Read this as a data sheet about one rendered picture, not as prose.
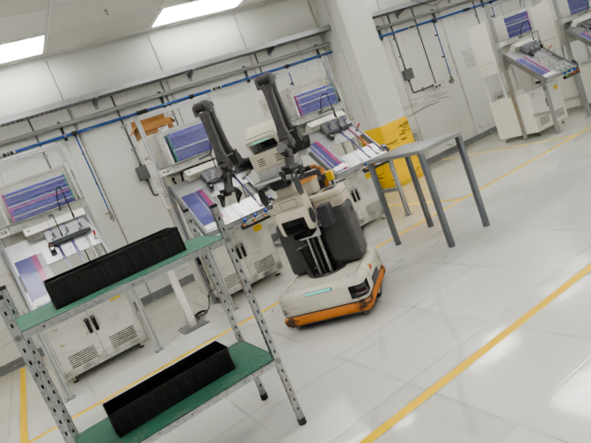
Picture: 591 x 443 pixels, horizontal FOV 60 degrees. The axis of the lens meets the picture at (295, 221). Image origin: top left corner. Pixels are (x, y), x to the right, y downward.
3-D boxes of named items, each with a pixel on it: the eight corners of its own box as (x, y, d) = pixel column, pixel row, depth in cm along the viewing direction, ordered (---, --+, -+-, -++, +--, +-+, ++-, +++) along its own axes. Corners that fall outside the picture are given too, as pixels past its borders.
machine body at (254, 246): (285, 272, 513) (262, 214, 503) (224, 304, 482) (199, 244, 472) (259, 269, 570) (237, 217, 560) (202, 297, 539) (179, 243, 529)
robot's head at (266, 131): (256, 141, 339) (244, 127, 328) (284, 131, 331) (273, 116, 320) (255, 158, 331) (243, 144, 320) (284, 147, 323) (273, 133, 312)
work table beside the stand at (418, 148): (452, 247, 398) (419, 150, 385) (395, 245, 460) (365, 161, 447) (490, 224, 416) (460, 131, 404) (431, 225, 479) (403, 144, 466)
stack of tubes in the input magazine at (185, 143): (224, 144, 501) (214, 118, 497) (177, 162, 478) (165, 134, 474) (220, 146, 512) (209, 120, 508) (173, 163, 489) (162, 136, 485)
